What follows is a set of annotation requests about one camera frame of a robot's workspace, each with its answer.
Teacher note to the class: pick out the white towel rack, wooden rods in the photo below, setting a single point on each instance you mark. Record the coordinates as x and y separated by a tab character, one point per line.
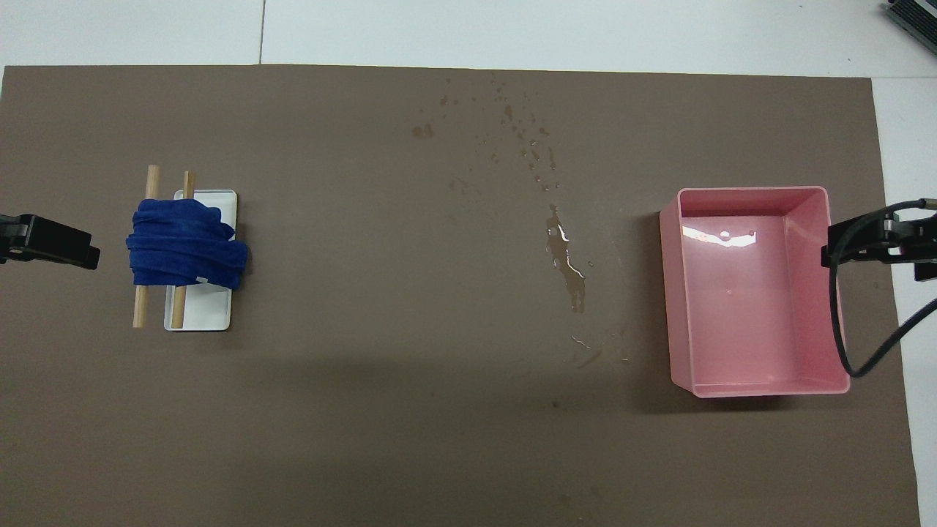
212	307

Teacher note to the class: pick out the blue towel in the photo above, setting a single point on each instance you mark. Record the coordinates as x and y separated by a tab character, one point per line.
183	245

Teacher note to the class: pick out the brown table mat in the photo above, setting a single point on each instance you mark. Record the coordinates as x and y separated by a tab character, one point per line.
410	351

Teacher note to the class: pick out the pink plastic bin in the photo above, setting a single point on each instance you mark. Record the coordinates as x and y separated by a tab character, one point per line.
739	307

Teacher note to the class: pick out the water puddle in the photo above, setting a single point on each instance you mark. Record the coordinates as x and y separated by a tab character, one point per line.
564	256

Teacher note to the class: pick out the grey vented device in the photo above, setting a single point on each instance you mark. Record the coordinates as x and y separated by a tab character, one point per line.
915	18

